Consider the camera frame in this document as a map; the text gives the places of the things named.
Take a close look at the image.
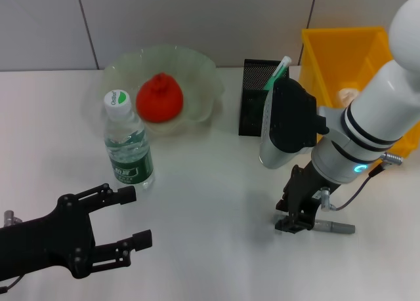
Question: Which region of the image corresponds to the right arm cable with plug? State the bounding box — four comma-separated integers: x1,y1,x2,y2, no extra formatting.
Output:
320,152,404,212

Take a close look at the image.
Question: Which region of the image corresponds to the grey marker pen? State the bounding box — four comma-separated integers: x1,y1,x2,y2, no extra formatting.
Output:
313,219,356,235

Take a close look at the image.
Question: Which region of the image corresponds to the green pen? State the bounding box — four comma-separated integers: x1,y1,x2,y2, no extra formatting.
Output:
263,55,293,90

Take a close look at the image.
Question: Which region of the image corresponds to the white paper ball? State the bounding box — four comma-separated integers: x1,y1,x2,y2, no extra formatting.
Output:
337,87,361,104

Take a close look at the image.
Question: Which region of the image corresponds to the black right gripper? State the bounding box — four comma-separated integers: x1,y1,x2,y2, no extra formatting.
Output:
274,165,333,234

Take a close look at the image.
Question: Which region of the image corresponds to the black mesh pen holder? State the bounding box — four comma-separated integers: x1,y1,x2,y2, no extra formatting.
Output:
238,58,291,138

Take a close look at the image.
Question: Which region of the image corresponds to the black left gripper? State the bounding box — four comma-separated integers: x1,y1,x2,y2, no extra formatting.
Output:
0,182,154,280

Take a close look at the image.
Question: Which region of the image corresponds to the clear green-label water bottle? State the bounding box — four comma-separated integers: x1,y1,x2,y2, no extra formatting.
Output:
104,89,156,191

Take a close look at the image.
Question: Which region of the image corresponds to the yellow plastic bin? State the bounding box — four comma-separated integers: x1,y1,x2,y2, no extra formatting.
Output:
297,26,415,159

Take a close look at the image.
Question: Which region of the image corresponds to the green glass fruit plate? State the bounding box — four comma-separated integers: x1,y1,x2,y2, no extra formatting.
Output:
98,44,226,140

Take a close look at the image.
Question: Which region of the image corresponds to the orange fruit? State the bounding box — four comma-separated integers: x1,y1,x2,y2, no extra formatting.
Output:
136,72,184,125

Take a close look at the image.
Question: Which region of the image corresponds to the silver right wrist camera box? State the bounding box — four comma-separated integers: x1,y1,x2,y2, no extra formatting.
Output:
259,78,330,170

